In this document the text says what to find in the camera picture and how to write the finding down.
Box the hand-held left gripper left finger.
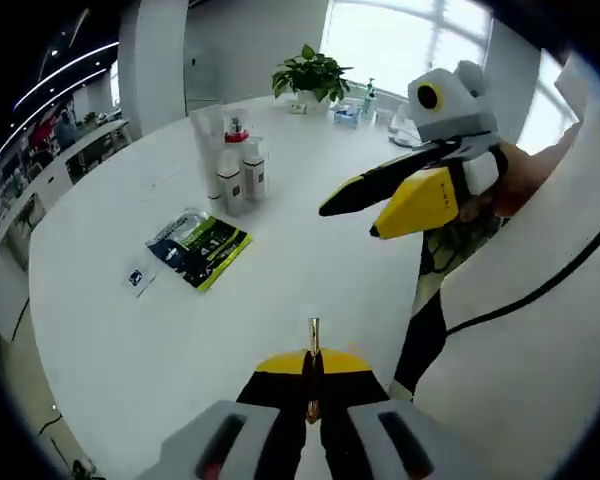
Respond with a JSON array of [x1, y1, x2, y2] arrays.
[[136, 348, 313, 480]]

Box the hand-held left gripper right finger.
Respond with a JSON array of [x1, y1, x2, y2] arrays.
[[317, 347, 470, 480]]

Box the small gold skincare packet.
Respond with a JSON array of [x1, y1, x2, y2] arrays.
[[302, 316, 327, 427]]

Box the clear capped white skincare bottle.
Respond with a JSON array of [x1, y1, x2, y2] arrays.
[[241, 136, 272, 202]]

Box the white skincare bottle red label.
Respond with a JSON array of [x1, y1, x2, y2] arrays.
[[216, 146, 245, 218]]

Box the green black skincare sachet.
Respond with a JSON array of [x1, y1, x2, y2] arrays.
[[145, 206, 254, 293]]

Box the clear skincare sample sachet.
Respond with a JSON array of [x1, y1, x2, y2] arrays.
[[126, 263, 162, 298]]

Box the blue-green pump bottle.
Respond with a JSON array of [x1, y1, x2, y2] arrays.
[[361, 76, 380, 115]]

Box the person's right hand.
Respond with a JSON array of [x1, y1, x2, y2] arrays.
[[493, 143, 557, 217]]

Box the blue tissue pack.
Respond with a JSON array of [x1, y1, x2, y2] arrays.
[[332, 106, 362, 127]]

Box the green potted plant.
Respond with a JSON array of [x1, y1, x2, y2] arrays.
[[271, 43, 355, 105]]

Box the person's white shirt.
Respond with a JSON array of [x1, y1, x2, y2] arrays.
[[413, 47, 600, 480]]

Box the long white office counter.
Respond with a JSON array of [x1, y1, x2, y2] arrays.
[[0, 117, 132, 261]]

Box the black cable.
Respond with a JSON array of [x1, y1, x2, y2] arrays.
[[443, 207, 600, 337]]

